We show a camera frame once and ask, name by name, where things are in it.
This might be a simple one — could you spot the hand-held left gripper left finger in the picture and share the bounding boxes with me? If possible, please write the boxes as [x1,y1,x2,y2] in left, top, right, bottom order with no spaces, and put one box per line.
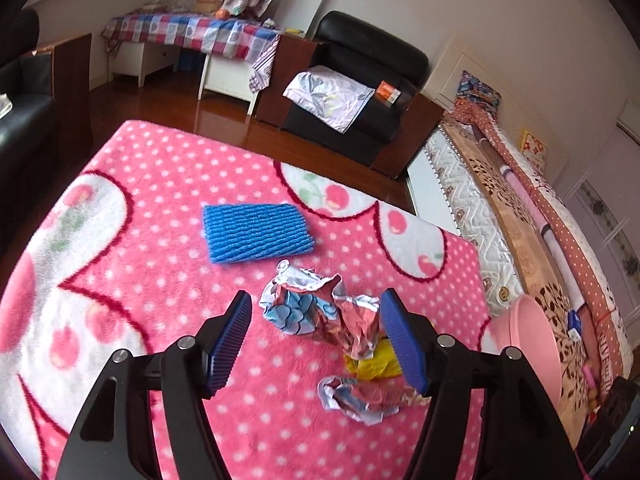
[54,290,253,480]

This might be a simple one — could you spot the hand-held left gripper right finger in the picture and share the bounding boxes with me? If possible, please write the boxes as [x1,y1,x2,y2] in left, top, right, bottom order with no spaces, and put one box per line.
[381,287,583,480]

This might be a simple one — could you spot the foil wrapper blue hearts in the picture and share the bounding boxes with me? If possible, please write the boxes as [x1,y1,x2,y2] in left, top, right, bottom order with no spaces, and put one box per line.
[257,260,385,357]

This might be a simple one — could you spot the pink plastic basin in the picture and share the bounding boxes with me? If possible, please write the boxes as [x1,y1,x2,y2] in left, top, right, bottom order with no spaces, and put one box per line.
[487,294,564,411]

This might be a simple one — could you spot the yellow crumpled wrapper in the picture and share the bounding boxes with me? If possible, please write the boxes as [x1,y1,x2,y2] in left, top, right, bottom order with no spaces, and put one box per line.
[342,337,404,381]

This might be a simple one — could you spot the crumpled silver foil wrapper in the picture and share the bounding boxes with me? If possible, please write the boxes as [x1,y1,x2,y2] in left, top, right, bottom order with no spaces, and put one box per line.
[317,374,432,427]

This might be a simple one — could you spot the blue foam net sleeve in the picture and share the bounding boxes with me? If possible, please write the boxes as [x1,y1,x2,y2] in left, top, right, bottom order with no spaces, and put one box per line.
[201,203,316,265]

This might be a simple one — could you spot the bed with patterned bedding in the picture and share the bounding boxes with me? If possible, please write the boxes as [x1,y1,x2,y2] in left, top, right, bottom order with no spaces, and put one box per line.
[442,110,609,427]

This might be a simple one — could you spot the white quilted mattress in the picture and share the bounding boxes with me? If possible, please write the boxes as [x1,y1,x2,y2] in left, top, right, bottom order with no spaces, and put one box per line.
[406,125,527,317]

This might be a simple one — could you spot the pink polka-dot cherry blanket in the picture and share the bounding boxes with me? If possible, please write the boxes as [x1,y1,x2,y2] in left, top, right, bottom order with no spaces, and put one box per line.
[0,120,494,480]

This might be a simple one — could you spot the salmon polka-dot quilt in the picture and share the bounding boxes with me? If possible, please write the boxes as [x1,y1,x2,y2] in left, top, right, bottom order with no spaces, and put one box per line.
[452,97,640,377]

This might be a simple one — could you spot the wooden bedside cabinet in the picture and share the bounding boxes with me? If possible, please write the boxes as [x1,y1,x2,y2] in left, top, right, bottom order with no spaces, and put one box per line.
[370,91,446,179]

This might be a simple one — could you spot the white wardrobe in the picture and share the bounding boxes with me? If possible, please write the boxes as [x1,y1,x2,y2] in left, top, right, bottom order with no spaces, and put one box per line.
[560,100,640,302]

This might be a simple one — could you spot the yellow flowered pillow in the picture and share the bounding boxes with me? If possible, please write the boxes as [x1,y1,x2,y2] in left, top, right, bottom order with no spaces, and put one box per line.
[520,129,549,161]

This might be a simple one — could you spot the white leaf-print cloth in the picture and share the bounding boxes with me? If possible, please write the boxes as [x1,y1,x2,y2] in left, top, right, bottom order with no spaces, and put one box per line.
[282,71,376,135]

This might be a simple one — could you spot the white table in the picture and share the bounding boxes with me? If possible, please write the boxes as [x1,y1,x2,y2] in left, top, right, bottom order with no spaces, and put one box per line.
[107,40,262,116]

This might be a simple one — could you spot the orange box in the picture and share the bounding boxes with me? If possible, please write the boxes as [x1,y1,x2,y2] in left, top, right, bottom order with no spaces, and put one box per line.
[374,81,403,105]

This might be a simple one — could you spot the colourful cartoon pillow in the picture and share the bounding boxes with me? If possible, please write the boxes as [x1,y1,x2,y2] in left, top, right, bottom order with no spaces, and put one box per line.
[456,70,502,109]

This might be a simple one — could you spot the wooden side cabinet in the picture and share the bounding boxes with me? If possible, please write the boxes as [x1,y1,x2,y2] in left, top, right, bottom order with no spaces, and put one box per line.
[255,35,331,126]

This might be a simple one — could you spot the cream bed headboard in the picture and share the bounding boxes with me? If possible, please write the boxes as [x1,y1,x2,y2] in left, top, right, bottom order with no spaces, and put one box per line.
[431,35,507,111]

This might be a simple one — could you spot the brown wooden side table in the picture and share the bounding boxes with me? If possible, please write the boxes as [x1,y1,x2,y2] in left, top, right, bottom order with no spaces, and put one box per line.
[32,33,94,149]

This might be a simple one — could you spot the black leather sofa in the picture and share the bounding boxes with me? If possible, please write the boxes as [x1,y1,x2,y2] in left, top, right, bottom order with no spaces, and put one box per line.
[0,7,57,242]

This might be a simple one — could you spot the table with checkered cloth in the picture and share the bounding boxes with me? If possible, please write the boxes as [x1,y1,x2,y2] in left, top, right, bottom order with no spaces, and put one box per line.
[102,10,284,94]

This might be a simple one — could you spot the black leather armchair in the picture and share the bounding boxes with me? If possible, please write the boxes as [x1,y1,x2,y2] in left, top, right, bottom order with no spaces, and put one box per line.
[280,11,430,156]

